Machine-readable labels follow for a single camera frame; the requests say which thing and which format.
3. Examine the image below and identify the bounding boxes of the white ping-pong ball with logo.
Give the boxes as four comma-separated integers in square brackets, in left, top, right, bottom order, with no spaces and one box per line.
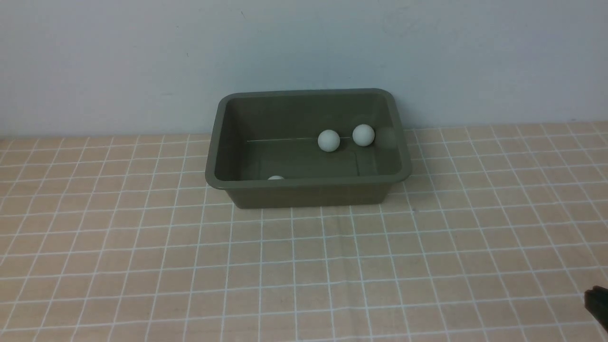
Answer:
[374,126,398,149]

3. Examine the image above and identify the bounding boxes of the olive green plastic bin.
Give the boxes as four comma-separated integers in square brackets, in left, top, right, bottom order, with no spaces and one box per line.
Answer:
[205,88,412,209]

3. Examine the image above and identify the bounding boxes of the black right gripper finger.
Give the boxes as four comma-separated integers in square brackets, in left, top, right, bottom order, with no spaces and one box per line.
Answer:
[584,286,608,332]

